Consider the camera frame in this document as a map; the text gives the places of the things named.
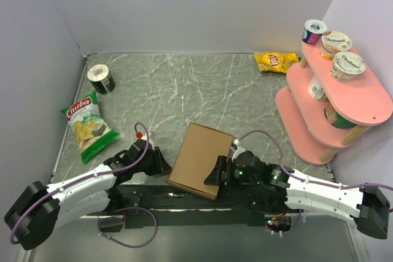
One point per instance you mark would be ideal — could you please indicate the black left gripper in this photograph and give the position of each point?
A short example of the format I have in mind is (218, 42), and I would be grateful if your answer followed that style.
(160, 165)

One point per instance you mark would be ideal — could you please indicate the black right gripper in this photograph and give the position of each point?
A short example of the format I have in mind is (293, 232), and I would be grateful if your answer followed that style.
(222, 163)

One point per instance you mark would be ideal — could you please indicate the brown cardboard box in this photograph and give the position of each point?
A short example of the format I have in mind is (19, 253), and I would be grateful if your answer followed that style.
(197, 158)

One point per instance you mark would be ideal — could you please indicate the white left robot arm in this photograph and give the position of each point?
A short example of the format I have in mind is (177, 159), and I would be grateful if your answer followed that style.
(41, 209)

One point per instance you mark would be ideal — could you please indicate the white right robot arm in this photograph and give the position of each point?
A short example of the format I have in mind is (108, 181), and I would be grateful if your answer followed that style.
(284, 189)

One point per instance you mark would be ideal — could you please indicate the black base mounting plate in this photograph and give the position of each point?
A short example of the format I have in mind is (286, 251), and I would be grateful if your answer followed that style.
(248, 204)

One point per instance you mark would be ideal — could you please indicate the green Chuba chips bag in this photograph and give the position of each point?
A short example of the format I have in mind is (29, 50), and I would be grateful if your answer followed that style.
(91, 131)

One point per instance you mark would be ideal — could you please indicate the black can white lid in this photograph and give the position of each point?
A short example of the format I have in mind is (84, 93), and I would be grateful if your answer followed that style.
(101, 78)

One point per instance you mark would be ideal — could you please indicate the pink three-tier shelf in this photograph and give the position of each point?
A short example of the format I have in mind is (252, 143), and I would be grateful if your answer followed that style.
(363, 101)

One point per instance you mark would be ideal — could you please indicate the yellow Lays chips bag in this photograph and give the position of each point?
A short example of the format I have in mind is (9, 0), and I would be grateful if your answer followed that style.
(275, 62)

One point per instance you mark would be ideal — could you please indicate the white cup middle shelf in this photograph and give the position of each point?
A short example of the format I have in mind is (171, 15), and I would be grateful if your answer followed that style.
(316, 90)

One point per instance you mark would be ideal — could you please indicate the green can lower shelf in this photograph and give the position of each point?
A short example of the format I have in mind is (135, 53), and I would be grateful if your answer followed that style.
(335, 119)

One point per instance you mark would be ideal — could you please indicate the Chobani yogurt cup front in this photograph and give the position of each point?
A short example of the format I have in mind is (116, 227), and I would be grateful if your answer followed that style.
(346, 66)

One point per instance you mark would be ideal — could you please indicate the chobani yogurt cup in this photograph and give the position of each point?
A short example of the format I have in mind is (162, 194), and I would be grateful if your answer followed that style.
(334, 42)
(346, 66)

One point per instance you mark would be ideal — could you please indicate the Chobani yogurt cup rear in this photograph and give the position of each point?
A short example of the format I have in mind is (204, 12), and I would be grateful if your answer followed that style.
(334, 42)

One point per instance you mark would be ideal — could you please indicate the purple white yogurt cup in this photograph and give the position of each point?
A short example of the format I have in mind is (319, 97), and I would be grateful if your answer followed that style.
(313, 30)

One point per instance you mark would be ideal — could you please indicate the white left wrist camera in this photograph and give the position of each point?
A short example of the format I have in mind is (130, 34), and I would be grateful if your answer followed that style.
(146, 136)

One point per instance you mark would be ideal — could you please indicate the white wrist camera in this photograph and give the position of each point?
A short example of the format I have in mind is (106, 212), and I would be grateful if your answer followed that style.
(236, 149)
(146, 136)

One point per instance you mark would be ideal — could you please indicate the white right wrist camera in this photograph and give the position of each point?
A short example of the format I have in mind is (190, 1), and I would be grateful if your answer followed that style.
(236, 149)

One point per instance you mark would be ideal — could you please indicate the aluminium rail frame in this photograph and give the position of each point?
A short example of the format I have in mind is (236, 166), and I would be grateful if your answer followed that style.
(314, 238)

